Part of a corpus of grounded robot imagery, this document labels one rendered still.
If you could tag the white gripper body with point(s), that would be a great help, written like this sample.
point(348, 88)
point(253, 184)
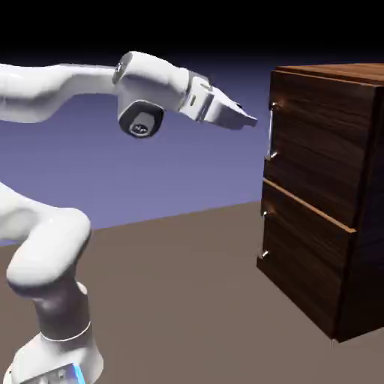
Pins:
point(224, 109)

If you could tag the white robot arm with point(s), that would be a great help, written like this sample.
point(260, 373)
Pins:
point(60, 87)

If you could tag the dark wood cabinet door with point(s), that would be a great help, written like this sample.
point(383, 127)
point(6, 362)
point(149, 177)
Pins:
point(303, 255)
point(318, 150)

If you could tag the dark wood cabinet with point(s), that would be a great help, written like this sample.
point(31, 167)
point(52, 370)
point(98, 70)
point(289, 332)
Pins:
point(330, 195)

